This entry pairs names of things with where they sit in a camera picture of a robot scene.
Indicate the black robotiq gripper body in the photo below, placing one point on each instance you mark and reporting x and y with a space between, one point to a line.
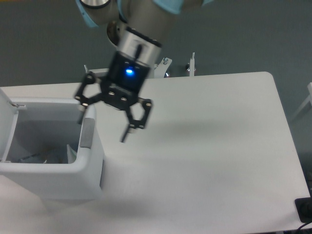
121 86

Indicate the white paper bag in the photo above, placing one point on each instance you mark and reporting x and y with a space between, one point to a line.
71 154

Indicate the clear plastic water bottle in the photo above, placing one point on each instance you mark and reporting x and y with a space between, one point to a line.
54 156

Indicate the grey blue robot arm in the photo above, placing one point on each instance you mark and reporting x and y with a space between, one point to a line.
146 24

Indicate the white open trash can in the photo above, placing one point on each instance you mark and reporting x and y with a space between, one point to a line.
51 148

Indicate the white furniture leg at right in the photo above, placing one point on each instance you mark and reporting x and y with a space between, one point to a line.
305 106

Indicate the black device at table edge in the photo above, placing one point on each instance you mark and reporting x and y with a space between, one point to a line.
304 209

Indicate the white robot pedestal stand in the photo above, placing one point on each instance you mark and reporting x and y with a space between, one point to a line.
161 70

